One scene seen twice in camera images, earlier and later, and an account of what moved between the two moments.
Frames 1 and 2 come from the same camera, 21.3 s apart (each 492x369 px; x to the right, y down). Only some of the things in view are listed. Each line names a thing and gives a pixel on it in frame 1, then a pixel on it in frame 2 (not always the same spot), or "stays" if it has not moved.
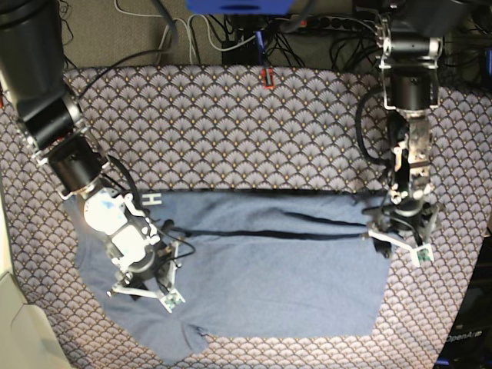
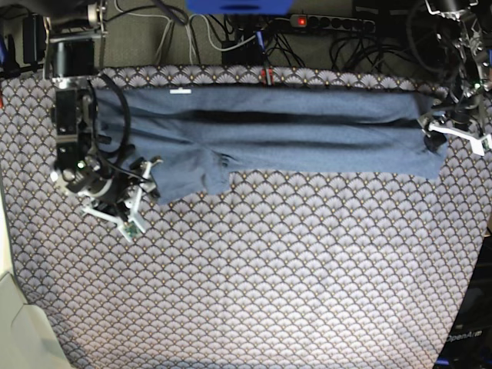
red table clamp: (263, 73) stays
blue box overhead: (239, 7) stays
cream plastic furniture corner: (28, 340) stays
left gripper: (154, 267) to (89, 180)
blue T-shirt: (264, 264) to (193, 140)
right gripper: (410, 214) to (463, 117)
